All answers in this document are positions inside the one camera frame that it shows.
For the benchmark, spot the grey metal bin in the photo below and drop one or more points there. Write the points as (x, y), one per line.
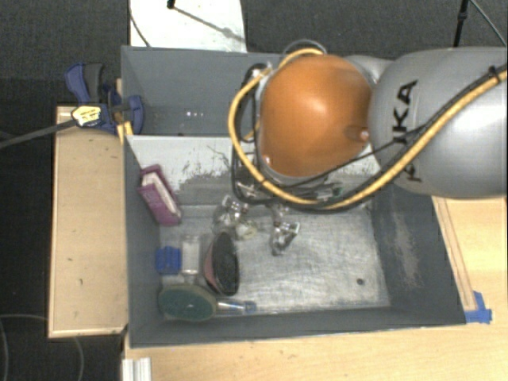
(317, 252)

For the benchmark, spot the pale wood board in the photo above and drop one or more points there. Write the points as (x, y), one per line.
(89, 232)

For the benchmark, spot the clear glass jar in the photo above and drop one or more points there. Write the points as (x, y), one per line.
(190, 254)

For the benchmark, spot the dark green round disc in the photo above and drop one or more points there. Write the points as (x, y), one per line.
(184, 303)

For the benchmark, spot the blue ribbed block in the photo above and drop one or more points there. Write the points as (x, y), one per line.
(167, 259)

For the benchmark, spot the purple box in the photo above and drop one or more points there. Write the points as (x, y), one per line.
(156, 197)

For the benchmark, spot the small pale lump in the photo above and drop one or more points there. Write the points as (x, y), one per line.
(249, 232)

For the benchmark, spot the black and red-brown oval brush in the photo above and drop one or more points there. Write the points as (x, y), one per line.
(224, 266)

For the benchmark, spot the silver and blue pen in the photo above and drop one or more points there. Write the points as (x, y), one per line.
(234, 307)

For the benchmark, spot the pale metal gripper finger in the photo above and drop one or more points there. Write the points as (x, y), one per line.
(231, 212)
(282, 232)

